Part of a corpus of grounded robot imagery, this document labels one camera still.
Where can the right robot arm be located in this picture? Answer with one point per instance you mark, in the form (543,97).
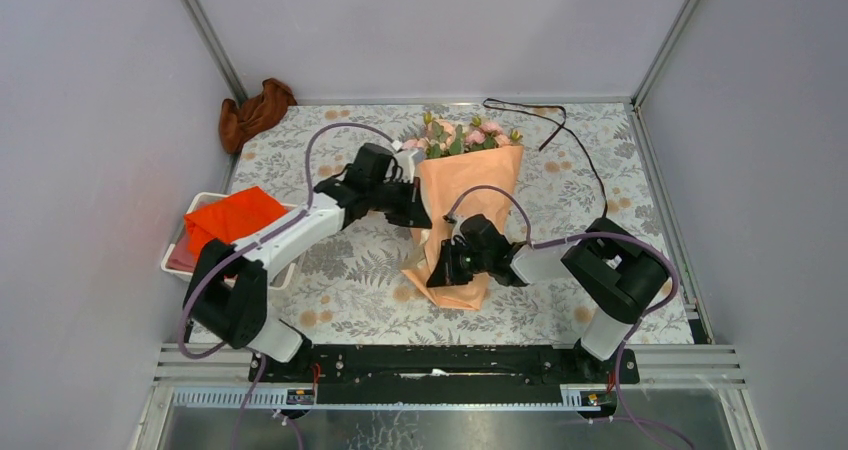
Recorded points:
(619,272)

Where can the black mounting base rail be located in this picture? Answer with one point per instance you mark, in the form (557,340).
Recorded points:
(454,374)

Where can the pink fake flower bunch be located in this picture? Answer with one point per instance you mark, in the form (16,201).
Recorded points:
(485,134)

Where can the white plastic basket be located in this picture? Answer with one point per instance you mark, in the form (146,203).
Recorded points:
(179,262)

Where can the floral patterned table mat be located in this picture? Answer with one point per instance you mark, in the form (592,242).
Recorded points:
(580,162)

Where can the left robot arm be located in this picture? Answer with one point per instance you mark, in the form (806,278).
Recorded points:
(228,291)

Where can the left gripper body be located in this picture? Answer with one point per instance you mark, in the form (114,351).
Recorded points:
(387,196)

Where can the brown cloth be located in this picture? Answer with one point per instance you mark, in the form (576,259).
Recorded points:
(240,123)

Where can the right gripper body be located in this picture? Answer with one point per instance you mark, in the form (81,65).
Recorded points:
(478,262)

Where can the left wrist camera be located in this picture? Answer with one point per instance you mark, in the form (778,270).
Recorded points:
(407,162)

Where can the orange cloth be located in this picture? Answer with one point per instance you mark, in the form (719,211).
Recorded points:
(231,218)

